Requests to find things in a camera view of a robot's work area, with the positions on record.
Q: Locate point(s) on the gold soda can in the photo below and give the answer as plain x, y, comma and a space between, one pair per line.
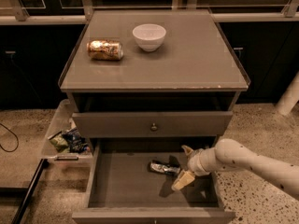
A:
105, 50

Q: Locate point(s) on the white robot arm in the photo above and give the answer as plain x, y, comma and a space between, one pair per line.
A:
228, 155

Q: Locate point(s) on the dark blue snack bag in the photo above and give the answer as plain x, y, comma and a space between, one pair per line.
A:
77, 144

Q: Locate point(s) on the white ceramic bowl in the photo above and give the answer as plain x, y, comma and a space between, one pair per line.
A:
149, 37

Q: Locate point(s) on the metal window frame railing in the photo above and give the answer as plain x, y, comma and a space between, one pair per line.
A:
79, 11

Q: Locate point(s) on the black floor rail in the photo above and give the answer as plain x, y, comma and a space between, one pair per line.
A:
23, 195

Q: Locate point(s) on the grey top drawer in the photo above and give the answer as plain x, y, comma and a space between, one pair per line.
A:
137, 124

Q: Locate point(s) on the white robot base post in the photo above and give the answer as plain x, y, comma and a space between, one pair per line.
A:
289, 98

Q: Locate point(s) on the silver blue redbull can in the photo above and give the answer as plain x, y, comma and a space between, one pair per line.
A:
164, 168

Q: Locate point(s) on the grey open middle drawer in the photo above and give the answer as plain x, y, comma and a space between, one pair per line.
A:
123, 190

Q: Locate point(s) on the grey drawer cabinet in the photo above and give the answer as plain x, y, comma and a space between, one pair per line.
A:
193, 70

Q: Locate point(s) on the green snack bag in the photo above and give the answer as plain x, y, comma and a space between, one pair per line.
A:
59, 142

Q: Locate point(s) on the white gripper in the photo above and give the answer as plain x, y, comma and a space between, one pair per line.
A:
194, 163

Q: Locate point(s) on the clear plastic storage bin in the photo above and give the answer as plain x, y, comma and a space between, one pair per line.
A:
61, 122

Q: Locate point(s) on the round brass drawer knob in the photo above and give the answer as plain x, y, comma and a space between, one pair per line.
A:
153, 127

